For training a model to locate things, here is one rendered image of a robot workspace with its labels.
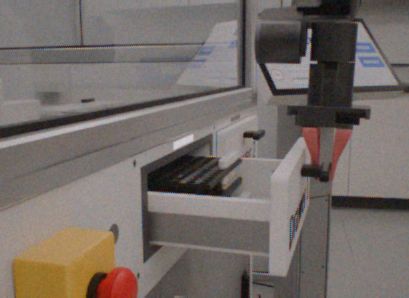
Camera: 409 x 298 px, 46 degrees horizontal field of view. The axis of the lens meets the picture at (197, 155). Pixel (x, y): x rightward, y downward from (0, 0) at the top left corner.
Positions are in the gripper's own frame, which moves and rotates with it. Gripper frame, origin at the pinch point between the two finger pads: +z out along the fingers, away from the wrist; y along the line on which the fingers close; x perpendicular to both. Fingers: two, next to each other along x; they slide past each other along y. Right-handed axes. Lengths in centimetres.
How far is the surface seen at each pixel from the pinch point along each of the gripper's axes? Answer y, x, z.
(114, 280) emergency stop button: 11.6, 37.2, 1.3
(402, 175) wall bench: -37, -299, 57
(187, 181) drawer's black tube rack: 15.6, 10.9, 0.2
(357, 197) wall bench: -8, -302, 77
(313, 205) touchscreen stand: 8, -91, 29
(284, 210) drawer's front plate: 2.7, 17.5, 0.6
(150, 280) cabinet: 18.9, 14.5, 12.2
